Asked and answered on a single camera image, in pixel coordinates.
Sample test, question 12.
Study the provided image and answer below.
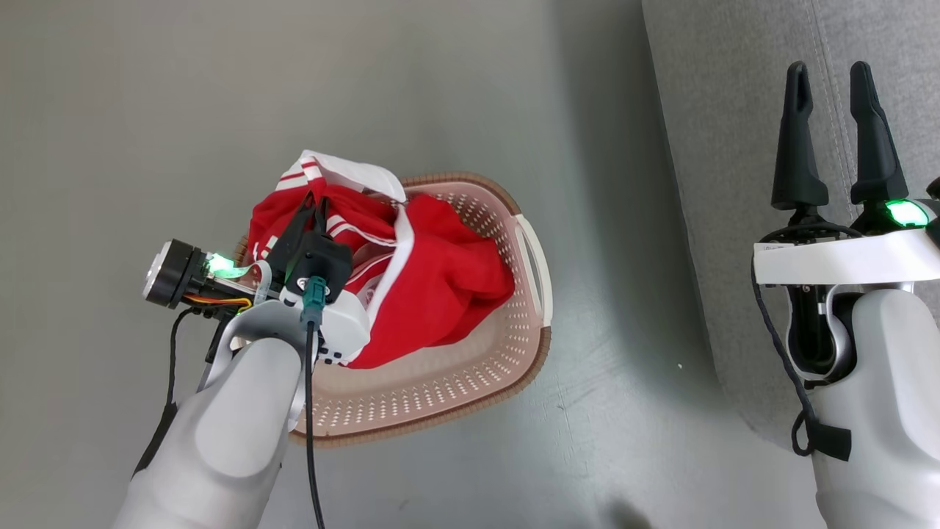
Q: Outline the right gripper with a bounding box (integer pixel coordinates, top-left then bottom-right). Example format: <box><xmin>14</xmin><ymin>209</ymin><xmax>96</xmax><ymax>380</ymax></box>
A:
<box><xmin>753</xmin><ymin>61</ymin><xmax>940</xmax><ymax>287</ymax></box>

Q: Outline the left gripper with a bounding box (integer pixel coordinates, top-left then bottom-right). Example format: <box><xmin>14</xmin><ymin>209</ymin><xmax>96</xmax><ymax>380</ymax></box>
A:
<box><xmin>143</xmin><ymin>192</ymin><xmax>372</xmax><ymax>367</ymax></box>

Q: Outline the thin black cable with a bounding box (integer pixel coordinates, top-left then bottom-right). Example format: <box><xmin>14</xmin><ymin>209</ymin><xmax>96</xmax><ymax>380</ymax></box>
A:
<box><xmin>132</xmin><ymin>307</ymin><xmax>225</xmax><ymax>475</ymax></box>

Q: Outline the grey fabric sofa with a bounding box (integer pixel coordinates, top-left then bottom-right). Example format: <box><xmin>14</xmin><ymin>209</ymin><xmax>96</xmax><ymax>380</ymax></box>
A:
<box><xmin>641</xmin><ymin>0</ymin><xmax>940</xmax><ymax>450</ymax></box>

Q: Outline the red white striped jersey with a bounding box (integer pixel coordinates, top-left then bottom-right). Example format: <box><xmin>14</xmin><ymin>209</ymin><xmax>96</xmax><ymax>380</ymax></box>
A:
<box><xmin>246</xmin><ymin>150</ymin><xmax>409</xmax><ymax>309</ymax></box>

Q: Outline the pink perforated laundry basket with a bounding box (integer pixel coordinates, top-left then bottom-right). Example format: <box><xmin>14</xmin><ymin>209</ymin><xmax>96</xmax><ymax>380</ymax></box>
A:
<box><xmin>234</xmin><ymin>172</ymin><xmax>554</xmax><ymax>450</ymax></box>

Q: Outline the black looped cable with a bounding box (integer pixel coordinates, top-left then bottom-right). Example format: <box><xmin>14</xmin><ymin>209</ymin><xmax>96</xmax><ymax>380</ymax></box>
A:
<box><xmin>750</xmin><ymin>223</ymin><xmax>853</xmax><ymax>462</ymax></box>

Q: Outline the black cable with teal plug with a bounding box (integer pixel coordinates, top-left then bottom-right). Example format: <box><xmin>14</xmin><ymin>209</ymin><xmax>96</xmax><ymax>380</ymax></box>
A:
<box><xmin>300</xmin><ymin>276</ymin><xmax>328</xmax><ymax>529</ymax></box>

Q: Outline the orange yellow wire bundle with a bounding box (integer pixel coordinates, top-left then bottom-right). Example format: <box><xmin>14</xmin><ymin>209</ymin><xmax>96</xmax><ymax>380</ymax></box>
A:
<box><xmin>182</xmin><ymin>292</ymin><xmax>255</xmax><ymax>311</ymax></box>

